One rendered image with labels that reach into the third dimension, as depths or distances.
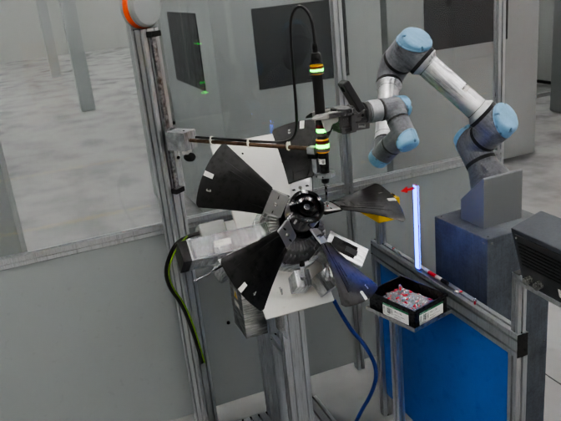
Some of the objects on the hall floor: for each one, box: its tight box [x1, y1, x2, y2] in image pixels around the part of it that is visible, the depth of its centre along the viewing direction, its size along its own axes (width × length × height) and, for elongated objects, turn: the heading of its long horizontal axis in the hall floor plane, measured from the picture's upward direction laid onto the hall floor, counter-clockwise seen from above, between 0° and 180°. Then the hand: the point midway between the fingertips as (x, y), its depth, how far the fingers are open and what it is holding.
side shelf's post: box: [257, 335, 270, 412], centre depth 299 cm, size 4×4×83 cm
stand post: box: [279, 310, 315, 421], centre depth 257 cm, size 4×9×91 cm, turn 127°
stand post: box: [261, 317, 289, 421], centre depth 274 cm, size 4×9×115 cm, turn 127°
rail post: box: [371, 258, 392, 417], centre depth 295 cm, size 4×4×78 cm
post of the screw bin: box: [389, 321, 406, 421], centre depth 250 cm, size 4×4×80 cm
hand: (311, 115), depth 216 cm, fingers closed on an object, 4 cm apart
